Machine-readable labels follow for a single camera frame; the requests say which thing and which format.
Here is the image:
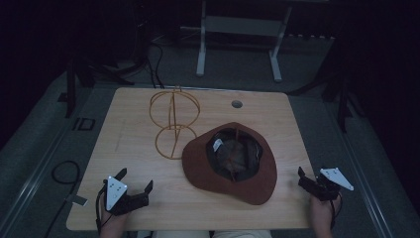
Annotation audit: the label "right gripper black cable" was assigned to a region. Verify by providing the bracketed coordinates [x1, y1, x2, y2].
[329, 192, 344, 231]

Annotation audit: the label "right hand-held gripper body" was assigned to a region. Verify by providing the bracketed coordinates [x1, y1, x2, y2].
[297, 167, 355, 202]

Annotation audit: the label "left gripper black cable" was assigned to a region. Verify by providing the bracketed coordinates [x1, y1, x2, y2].
[95, 179, 110, 236]

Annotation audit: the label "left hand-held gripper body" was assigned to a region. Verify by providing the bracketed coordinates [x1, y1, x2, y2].
[103, 176, 151, 217]

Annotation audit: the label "person's right hand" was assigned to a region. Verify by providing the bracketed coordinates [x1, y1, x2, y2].
[309, 193, 343, 238]

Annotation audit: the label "black tripod stand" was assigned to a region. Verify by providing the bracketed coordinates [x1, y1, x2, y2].
[286, 33, 368, 134]
[64, 0, 157, 119]

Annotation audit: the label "white metal desk frame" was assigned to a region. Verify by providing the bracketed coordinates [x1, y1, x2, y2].
[195, 0, 293, 83]

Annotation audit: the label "golden wire hat stand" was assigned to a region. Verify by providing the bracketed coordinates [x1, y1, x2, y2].
[149, 84, 202, 161]

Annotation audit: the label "black cable on floor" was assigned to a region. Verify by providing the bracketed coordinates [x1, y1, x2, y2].
[44, 160, 81, 238]

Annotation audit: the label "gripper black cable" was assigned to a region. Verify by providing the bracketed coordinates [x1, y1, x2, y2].
[95, 179, 110, 236]
[329, 192, 344, 231]

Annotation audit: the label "brown brimmed hat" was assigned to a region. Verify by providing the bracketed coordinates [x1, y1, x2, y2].
[181, 121, 278, 206]

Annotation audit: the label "black hanging cables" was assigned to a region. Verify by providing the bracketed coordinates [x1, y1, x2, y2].
[145, 41, 166, 89]

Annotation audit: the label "person's left hand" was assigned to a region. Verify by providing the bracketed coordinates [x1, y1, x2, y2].
[99, 203, 129, 238]

